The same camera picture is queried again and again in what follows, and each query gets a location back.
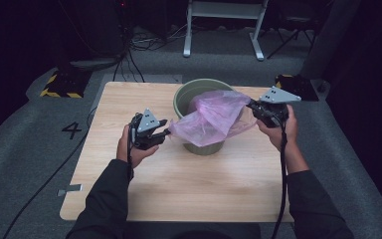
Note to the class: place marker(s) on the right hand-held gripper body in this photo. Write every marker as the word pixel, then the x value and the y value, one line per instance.
pixel 273 109

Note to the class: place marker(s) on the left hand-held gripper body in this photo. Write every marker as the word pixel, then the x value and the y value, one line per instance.
pixel 147 124

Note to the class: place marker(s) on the green plastic bin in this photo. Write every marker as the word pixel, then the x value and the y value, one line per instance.
pixel 187 94

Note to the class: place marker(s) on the pink plastic bag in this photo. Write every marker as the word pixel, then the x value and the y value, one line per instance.
pixel 212 119

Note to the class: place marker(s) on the person's right hand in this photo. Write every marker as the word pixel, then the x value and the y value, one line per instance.
pixel 278 136

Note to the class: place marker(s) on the person's left hand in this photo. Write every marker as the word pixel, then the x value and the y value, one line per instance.
pixel 124 149

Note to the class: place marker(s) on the black yellow striped floor plate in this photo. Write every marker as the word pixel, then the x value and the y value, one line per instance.
pixel 303 89
pixel 67 84

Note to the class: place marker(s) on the black tripod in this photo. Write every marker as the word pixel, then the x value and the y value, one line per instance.
pixel 293 33

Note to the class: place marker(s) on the grey curtain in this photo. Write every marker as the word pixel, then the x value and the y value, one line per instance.
pixel 328 40

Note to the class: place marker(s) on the white metal stand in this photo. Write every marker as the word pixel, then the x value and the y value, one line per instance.
pixel 225 10

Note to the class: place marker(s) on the person's lap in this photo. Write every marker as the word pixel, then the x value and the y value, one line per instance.
pixel 195 232

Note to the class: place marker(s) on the grey tape strip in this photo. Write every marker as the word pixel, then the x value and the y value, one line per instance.
pixel 70 190

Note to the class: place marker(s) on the dark equipment stand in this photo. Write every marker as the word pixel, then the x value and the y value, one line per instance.
pixel 96 30

